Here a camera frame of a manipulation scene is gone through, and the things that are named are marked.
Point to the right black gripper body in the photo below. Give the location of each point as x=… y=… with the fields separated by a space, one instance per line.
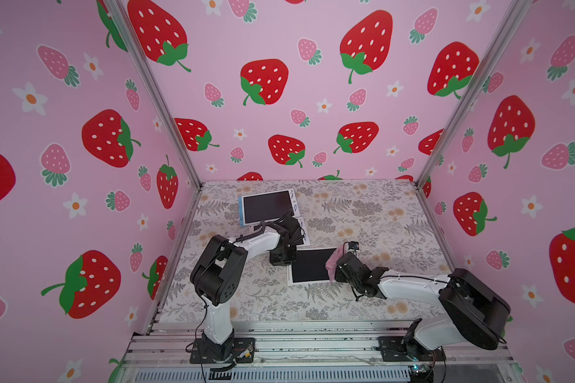
x=346 y=267

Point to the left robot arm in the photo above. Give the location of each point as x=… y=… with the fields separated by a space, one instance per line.
x=217 y=275

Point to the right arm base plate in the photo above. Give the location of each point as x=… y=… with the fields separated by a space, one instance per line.
x=396 y=349

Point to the pink fluffy cloth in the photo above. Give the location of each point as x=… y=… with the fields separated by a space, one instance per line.
x=331 y=264

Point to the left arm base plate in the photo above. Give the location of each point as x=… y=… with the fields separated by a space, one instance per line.
x=239 y=350

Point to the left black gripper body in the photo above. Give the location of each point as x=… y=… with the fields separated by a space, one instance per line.
x=288 y=255

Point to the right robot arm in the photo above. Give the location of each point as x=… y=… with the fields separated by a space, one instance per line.
x=472 y=312

